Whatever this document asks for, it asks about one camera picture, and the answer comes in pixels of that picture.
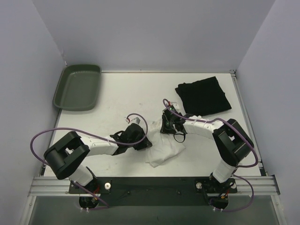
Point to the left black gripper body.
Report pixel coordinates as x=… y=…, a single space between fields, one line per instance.
x=142 y=140

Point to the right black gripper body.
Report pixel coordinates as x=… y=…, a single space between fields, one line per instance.
x=165 y=124

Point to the white t-shirt with robot print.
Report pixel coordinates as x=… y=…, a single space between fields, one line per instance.
x=164 y=146

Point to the black t-shirt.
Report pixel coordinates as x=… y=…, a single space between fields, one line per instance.
x=204 y=97

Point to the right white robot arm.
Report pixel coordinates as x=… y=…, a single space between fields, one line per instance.
x=232 y=142

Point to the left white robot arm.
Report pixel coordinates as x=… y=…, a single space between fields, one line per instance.
x=66 y=155

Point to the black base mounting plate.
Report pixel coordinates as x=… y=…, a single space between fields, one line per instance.
x=161 y=191

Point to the dark green plastic tray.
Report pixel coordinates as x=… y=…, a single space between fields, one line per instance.
x=78 y=88

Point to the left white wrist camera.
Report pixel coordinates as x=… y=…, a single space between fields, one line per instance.
x=135 y=120

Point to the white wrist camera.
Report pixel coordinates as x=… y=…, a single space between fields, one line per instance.
x=174 y=106
x=135 y=120

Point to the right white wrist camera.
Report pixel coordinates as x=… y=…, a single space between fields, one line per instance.
x=174 y=106

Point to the aluminium extrusion rail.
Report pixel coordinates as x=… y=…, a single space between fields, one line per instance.
x=50 y=186

